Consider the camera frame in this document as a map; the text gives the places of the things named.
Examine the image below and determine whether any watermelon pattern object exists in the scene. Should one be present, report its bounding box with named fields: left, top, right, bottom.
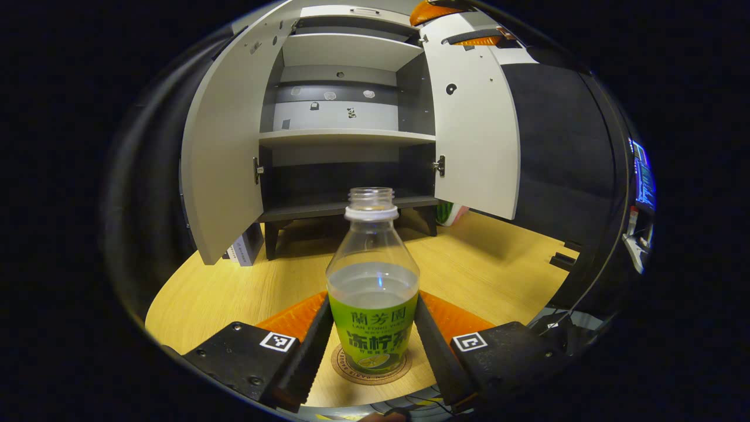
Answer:
left=437, top=201, right=469, bottom=227

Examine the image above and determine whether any black stand base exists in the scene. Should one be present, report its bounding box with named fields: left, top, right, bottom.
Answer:
left=550, top=240, right=582, bottom=272

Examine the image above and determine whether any white cabinet door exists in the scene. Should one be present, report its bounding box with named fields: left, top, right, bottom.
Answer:
left=180, top=0, right=305, bottom=266
left=421, top=15, right=522, bottom=221

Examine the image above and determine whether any white cabinet shelf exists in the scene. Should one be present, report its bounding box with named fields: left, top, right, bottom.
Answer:
left=281, top=32, right=424, bottom=72
left=259, top=129, right=437, bottom=148

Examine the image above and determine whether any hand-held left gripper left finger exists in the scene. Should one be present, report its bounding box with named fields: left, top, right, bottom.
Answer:
left=161, top=291, right=335, bottom=411

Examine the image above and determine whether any green label plastic bottle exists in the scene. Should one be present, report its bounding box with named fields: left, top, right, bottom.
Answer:
left=326, top=187, right=420, bottom=376

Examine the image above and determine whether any blue and white box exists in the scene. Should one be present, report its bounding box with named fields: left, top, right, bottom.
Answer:
left=223, top=222, right=265, bottom=267

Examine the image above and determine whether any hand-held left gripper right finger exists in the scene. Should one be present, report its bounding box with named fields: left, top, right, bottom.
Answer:
left=413, top=290, right=578, bottom=411

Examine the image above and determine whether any white and grey cabinet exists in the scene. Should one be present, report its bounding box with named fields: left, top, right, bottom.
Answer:
left=258, top=5, right=441, bottom=261

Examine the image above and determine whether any round brown coaster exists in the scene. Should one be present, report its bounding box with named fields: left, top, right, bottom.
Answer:
left=331, top=343, right=413, bottom=386

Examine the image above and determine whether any computer monitor screen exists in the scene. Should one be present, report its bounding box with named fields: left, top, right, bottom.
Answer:
left=630, top=138, right=657, bottom=213

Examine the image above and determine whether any black backdrop cloth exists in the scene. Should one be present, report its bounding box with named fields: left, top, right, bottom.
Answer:
left=103, top=23, right=633, bottom=329

